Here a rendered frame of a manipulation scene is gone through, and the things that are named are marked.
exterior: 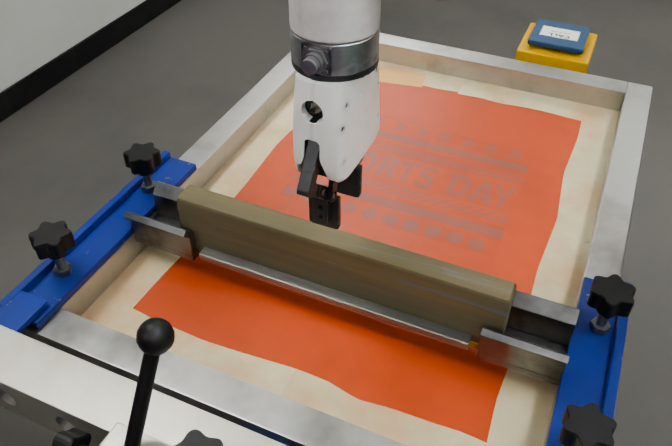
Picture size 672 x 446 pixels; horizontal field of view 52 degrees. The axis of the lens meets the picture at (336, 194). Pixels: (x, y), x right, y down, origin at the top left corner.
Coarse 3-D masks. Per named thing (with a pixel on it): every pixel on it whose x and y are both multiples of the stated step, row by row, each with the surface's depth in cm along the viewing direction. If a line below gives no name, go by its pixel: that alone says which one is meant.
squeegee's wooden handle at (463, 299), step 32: (192, 192) 77; (192, 224) 78; (224, 224) 76; (256, 224) 74; (288, 224) 73; (256, 256) 77; (288, 256) 75; (320, 256) 72; (352, 256) 70; (384, 256) 70; (416, 256) 70; (352, 288) 73; (384, 288) 71; (416, 288) 69; (448, 288) 67; (480, 288) 66; (512, 288) 66; (448, 320) 70; (480, 320) 68
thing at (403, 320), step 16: (208, 256) 79; (224, 256) 79; (240, 272) 78; (256, 272) 77; (272, 272) 77; (288, 288) 76; (304, 288) 75; (320, 288) 75; (336, 304) 74; (352, 304) 73; (368, 304) 73; (384, 320) 72; (400, 320) 71; (416, 320) 71; (432, 336) 71; (448, 336) 70; (464, 336) 70
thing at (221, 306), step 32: (384, 96) 113; (416, 96) 113; (448, 96) 113; (288, 160) 100; (256, 192) 94; (352, 224) 89; (160, 288) 80; (192, 288) 80; (224, 288) 80; (256, 288) 80; (192, 320) 77; (224, 320) 77; (256, 320) 77; (288, 320) 77; (320, 320) 77; (256, 352) 73; (288, 352) 73
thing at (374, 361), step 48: (528, 144) 103; (528, 192) 94; (384, 240) 87; (432, 240) 87; (528, 240) 87; (528, 288) 80; (336, 336) 75; (384, 336) 75; (336, 384) 70; (384, 384) 70; (432, 384) 70; (480, 384) 70; (480, 432) 66
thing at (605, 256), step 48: (384, 48) 121; (432, 48) 119; (288, 96) 113; (576, 96) 111; (624, 96) 108; (240, 144) 102; (624, 144) 97; (624, 192) 88; (624, 240) 82; (96, 288) 78; (48, 336) 70; (96, 336) 70; (192, 384) 66; (240, 384) 66; (288, 432) 62; (336, 432) 62
